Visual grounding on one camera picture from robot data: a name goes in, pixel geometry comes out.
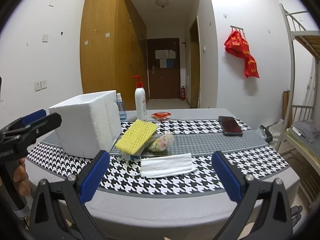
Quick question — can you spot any red fire extinguisher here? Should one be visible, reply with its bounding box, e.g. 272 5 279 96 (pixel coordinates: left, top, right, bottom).
180 86 186 101

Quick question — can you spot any ceiling lamp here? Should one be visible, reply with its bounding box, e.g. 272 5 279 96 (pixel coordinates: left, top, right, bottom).
155 0 170 8

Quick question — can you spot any houndstooth grey tablecloth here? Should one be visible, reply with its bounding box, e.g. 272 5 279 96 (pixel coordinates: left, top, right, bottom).
24 108 301 240

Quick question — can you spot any dark brown entrance door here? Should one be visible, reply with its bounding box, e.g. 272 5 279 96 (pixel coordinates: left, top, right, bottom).
147 38 181 99

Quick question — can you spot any floral plastic bag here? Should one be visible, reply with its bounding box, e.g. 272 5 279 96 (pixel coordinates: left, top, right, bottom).
148 132 174 152

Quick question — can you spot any wooden side door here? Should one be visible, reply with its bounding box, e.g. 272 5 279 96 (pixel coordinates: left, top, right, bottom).
189 17 201 108

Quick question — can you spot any white folded face mask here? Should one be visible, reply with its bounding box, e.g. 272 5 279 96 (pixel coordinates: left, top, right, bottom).
140 153 197 178

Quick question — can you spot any person's left hand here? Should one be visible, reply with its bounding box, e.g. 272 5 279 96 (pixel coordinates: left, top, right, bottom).
9 158 31 197

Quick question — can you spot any blue surgical face mask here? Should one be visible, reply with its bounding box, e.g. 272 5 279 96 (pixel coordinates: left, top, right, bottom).
121 150 143 160

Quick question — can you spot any white wall switch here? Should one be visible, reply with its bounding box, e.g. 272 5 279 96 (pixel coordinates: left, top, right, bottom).
42 34 49 43

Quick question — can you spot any wall coat hook rail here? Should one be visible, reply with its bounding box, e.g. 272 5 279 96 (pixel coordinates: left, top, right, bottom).
230 25 244 35

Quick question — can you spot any red hanging bag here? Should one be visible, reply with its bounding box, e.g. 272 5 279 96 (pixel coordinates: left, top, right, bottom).
224 29 260 78

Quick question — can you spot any metal bunk bed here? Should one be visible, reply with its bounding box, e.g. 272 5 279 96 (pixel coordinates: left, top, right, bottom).
275 4 319 209

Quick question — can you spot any black smartphone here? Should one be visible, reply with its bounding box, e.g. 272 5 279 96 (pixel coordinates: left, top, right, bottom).
219 116 243 137

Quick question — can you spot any blue spray bottle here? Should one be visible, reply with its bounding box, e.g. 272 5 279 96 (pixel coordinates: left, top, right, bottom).
117 93 127 121

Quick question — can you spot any yellow foam fruit net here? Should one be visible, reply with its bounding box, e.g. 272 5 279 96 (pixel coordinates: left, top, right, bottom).
115 119 158 155

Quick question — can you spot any white styrofoam box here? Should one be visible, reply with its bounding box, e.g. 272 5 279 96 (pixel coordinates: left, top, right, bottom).
49 90 121 159

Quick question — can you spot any red snack packet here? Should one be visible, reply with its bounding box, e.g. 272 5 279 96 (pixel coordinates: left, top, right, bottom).
151 112 172 121

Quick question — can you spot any wooden wardrobe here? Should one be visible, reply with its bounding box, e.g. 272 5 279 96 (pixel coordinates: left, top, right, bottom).
80 0 148 110

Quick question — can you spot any white wall socket pair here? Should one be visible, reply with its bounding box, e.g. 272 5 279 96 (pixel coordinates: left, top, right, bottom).
34 80 47 92

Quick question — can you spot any white lotion pump bottle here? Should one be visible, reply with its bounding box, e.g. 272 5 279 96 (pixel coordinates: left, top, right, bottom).
133 75 147 121

